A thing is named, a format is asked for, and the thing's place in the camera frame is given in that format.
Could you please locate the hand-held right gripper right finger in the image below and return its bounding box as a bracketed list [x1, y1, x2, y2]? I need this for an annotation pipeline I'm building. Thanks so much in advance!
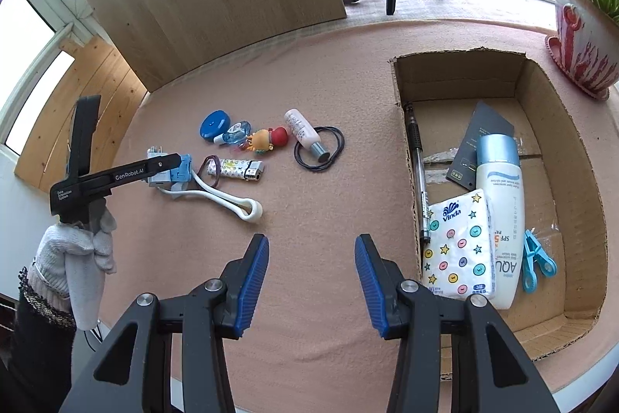
[354, 235, 564, 413]

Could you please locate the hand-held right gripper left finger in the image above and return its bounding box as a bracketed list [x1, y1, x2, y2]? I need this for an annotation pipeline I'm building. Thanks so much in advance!
[58, 234, 270, 413]

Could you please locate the white charger plug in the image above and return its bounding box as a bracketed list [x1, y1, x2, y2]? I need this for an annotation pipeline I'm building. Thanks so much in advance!
[146, 145, 180, 189]

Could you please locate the purple hair tie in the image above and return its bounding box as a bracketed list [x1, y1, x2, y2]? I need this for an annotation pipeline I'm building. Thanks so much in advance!
[198, 155, 224, 189]

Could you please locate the patterned lighter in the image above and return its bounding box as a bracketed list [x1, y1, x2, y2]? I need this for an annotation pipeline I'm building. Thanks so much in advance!
[205, 158, 266, 182]

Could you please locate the white roller massager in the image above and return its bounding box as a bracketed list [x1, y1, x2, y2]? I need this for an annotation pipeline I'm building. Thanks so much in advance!
[162, 168, 265, 225]

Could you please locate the translucent blue correction tape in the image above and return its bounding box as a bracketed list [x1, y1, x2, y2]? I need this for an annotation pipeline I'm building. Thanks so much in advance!
[214, 121, 253, 149]

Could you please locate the patterned tissue pack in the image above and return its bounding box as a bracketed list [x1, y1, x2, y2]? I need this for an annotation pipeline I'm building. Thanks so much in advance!
[421, 189, 499, 302]

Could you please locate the black gel pen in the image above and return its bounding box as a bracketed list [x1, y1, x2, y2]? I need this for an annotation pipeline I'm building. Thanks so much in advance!
[403, 101, 433, 245]

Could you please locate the white sunscreen tube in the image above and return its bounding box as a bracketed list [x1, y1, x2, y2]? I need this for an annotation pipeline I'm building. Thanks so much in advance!
[475, 134, 526, 311]

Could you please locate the light blue clothespin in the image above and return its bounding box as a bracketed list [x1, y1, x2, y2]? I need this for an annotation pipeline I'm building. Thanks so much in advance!
[520, 228, 559, 295]

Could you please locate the black card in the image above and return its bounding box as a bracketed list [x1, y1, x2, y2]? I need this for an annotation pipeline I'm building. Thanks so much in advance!
[445, 100, 515, 192]

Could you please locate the cardboard box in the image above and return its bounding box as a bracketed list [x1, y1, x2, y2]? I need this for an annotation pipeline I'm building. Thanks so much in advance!
[388, 48, 609, 363]

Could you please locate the person's left forearm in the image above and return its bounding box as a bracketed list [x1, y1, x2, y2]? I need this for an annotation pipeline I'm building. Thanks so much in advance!
[0, 265, 79, 413]

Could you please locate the person's left hand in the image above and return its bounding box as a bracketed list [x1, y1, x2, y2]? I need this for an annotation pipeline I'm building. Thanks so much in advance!
[36, 199, 118, 331]

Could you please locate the blue round tape measure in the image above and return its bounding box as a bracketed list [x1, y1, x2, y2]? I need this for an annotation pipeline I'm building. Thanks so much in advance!
[200, 110, 235, 143]

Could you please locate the orange and red toy figure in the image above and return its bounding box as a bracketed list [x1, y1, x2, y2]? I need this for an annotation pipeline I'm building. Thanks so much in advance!
[244, 127, 290, 157]

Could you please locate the pine plank panel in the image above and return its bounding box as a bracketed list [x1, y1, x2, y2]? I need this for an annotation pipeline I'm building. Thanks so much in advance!
[14, 36, 149, 194]

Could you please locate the pink lotion bottle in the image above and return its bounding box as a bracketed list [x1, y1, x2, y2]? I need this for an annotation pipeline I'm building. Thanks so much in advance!
[284, 108, 337, 163]

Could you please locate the pink plant saucer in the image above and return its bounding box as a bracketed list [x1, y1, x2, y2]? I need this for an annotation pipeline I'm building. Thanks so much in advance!
[545, 34, 613, 101]

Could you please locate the spider plant in painted pot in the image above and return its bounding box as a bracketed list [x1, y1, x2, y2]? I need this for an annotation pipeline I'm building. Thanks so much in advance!
[491, 0, 619, 97]

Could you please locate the black hair tie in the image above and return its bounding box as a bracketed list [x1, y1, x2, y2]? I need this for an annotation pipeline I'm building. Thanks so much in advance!
[294, 136, 340, 173]
[316, 125, 347, 153]

